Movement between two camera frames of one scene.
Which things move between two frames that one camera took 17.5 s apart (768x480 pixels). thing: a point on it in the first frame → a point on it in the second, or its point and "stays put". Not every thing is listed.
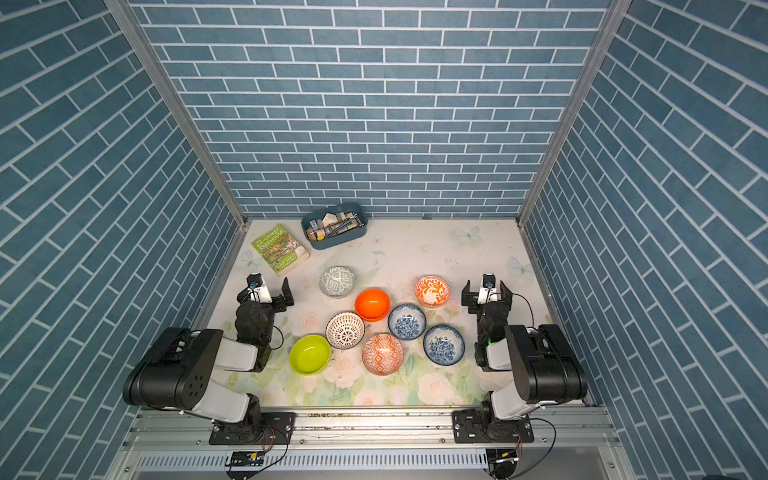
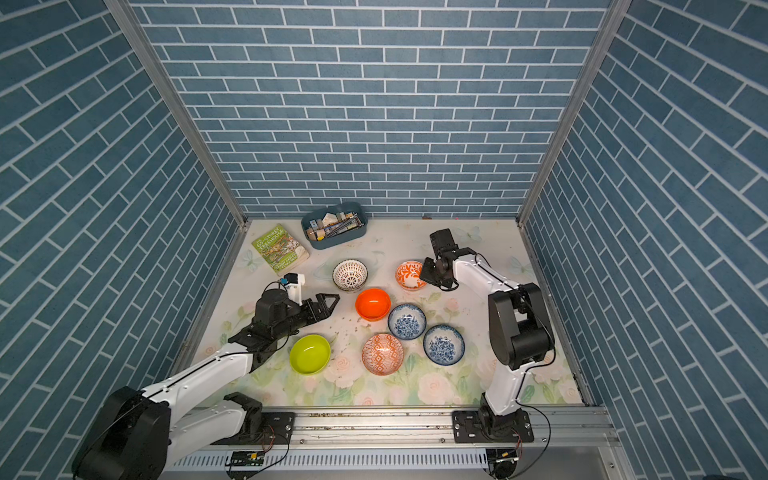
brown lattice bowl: (345, 330) → (350, 274)
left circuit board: (246, 459) stays put
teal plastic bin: (338, 224) stays put
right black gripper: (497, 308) → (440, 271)
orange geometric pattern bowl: (383, 354) stays put
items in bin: (331, 225) stays put
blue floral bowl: (407, 321) stays put
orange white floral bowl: (432, 291) → (408, 275)
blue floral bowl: (444, 344) stays put
